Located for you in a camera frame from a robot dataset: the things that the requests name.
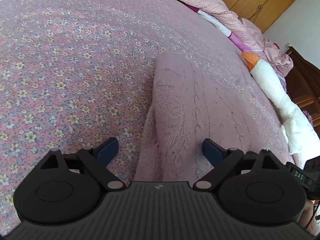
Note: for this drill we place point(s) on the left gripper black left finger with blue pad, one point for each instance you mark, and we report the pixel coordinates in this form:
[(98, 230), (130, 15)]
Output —
[(64, 188)]

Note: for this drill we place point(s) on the pink floral bed sheet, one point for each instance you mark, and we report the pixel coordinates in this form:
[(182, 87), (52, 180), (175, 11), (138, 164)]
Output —
[(77, 72)]

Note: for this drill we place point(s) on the dark wooden nightstand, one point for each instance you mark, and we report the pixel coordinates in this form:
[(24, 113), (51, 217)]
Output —
[(303, 86)]

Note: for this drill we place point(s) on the white goose plush toy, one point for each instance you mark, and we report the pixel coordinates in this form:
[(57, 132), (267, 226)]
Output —
[(301, 138)]

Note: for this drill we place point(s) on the pink checkered quilt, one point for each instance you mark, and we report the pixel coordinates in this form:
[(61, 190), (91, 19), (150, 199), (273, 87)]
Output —
[(247, 33)]

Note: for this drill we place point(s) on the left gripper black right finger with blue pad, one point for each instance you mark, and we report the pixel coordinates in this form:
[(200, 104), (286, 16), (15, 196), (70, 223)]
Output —
[(255, 188)]

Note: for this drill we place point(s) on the magenta white striped pillow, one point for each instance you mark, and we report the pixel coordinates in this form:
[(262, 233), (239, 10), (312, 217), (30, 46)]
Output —
[(232, 37)]

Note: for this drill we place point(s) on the pink cable knit cardigan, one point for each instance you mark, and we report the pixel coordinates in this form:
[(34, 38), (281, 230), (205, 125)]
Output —
[(188, 107)]

